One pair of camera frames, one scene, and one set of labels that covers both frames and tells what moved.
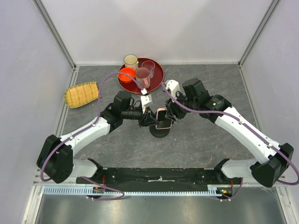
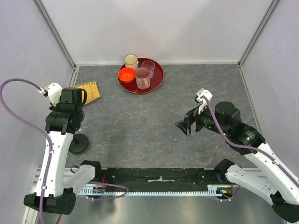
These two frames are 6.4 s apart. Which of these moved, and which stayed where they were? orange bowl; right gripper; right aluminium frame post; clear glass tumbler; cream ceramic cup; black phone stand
Moved: right gripper; black phone stand
Stayed: right aluminium frame post; orange bowl; cream ceramic cup; clear glass tumbler
